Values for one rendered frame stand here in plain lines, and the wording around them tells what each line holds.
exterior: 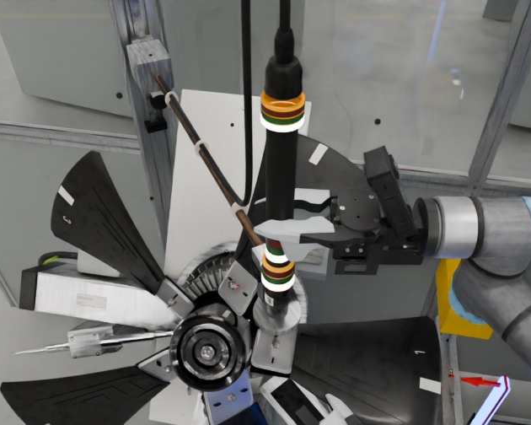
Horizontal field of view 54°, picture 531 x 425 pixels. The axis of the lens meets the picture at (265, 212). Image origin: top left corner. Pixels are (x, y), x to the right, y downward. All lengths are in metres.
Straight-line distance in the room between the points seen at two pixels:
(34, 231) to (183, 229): 1.09
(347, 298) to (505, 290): 1.21
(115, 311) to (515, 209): 0.70
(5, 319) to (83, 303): 1.54
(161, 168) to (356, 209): 0.86
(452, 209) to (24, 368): 2.01
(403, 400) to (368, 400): 0.05
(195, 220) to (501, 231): 0.61
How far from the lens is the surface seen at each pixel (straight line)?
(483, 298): 0.72
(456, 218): 0.63
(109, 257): 0.91
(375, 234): 0.60
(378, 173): 0.56
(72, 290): 1.05
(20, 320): 2.54
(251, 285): 0.80
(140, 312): 1.00
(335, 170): 0.78
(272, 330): 0.74
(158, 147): 1.36
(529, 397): 2.36
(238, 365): 0.79
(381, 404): 0.83
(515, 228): 0.66
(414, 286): 1.82
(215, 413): 0.88
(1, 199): 2.03
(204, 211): 1.05
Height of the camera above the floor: 1.91
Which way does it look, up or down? 44 degrees down
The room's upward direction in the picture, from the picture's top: straight up
